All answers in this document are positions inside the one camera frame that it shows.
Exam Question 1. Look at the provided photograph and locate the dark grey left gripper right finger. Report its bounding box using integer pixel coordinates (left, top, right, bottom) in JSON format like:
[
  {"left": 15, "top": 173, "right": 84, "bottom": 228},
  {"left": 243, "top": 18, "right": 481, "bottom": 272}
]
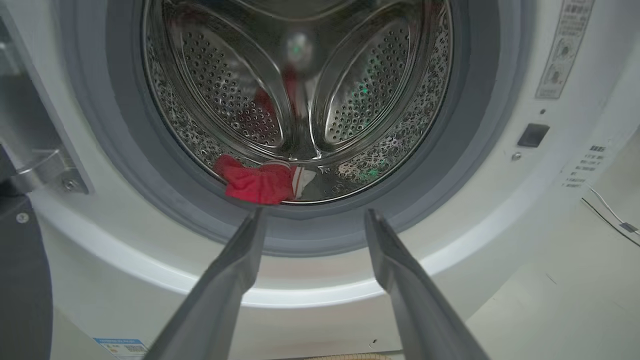
[{"left": 364, "top": 208, "right": 492, "bottom": 360}]

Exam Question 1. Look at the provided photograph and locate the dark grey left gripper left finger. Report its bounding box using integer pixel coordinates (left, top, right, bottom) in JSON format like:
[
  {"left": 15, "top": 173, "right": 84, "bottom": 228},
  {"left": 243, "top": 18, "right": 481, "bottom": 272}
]
[{"left": 144, "top": 207, "right": 267, "bottom": 360}]

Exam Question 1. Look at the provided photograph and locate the red garment with white stripes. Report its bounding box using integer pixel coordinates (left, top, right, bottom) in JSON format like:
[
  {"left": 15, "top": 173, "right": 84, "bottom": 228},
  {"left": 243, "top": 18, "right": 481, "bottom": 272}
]
[{"left": 212, "top": 154, "right": 317, "bottom": 206}]

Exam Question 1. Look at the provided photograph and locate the round glass washing machine door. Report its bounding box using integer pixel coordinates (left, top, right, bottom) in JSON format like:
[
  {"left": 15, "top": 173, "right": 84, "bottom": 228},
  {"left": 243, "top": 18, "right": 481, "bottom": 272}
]
[{"left": 0, "top": 15, "right": 93, "bottom": 360}]

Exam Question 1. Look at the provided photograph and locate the white front-load washing machine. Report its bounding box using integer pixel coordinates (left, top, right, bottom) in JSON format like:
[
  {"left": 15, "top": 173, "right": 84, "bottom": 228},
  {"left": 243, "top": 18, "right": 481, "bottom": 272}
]
[{"left": 0, "top": 0, "right": 640, "bottom": 360}]

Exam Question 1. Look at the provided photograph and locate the black floor cable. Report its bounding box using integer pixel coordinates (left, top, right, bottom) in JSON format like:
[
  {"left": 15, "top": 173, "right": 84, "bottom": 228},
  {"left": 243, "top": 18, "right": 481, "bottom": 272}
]
[{"left": 581, "top": 197, "right": 640, "bottom": 248}]

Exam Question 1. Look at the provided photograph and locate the white floor cable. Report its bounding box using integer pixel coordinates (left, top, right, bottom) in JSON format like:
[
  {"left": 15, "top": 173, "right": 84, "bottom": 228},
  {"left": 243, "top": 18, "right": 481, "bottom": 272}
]
[{"left": 586, "top": 185, "right": 640, "bottom": 236}]

